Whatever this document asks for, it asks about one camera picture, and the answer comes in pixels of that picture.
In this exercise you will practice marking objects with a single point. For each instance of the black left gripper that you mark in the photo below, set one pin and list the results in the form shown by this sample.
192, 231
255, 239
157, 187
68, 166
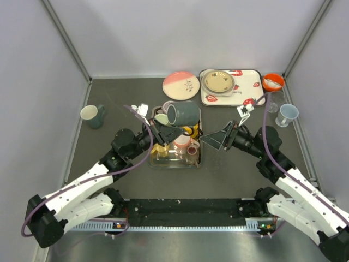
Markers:
165, 134

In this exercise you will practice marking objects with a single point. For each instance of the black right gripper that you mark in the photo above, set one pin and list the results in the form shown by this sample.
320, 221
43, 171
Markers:
225, 137

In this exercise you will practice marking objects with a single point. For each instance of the pink white mug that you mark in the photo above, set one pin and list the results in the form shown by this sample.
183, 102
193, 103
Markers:
182, 143

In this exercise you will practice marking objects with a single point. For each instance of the pale yellow mug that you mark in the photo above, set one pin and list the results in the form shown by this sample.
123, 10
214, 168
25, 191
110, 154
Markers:
160, 151

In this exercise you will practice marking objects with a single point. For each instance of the orange yellow mug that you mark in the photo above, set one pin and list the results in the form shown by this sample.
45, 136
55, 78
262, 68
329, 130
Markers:
193, 132

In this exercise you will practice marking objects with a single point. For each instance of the dark grey green mug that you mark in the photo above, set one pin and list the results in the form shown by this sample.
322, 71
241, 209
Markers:
184, 113

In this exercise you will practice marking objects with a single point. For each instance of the dark brown patterned cup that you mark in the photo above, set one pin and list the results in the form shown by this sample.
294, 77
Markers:
192, 155

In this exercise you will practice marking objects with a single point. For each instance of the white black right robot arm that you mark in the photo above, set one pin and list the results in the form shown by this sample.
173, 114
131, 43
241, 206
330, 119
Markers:
311, 212

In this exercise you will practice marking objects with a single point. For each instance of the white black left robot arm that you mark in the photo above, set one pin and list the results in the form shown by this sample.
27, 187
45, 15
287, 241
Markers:
48, 218

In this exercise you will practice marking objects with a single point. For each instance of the light green mug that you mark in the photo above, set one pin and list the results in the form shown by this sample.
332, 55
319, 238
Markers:
162, 118

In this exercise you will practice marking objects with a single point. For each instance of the steel mug tray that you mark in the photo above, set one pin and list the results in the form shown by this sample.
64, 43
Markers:
176, 161

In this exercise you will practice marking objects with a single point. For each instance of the mauve purple mug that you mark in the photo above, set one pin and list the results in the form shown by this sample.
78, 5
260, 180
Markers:
165, 106

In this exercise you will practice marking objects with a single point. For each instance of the teal mug white inside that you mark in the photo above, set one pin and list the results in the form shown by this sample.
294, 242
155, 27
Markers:
93, 115

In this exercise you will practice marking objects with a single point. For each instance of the pink cream round plate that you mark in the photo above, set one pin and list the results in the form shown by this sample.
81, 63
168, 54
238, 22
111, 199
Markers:
181, 85

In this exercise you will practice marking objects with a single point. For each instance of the beige floral bowl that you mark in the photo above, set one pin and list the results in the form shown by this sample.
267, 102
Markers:
218, 82

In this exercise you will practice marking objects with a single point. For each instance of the strawberry pattern square tray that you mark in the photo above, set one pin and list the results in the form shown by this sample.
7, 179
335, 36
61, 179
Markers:
247, 86

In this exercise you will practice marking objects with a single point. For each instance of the clear drinking glass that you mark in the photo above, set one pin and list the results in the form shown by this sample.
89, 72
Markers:
276, 100

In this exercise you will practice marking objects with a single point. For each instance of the light blue cup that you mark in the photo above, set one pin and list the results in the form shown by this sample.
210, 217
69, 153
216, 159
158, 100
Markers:
287, 113

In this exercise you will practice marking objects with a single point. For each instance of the orange bowl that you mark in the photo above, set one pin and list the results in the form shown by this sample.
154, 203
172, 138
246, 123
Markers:
273, 82

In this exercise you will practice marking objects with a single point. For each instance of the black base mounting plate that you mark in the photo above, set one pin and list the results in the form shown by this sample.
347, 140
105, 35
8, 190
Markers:
188, 212

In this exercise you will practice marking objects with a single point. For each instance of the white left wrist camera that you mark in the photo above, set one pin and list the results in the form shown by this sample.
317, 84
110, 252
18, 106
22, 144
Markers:
141, 109

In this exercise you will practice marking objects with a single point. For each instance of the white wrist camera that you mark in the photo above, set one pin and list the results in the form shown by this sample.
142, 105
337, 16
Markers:
244, 112
141, 109

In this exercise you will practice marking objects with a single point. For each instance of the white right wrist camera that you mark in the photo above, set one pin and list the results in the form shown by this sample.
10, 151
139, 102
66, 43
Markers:
244, 112

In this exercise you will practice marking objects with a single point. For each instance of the grey slotted cable duct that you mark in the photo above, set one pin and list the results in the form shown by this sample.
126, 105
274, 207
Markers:
119, 227

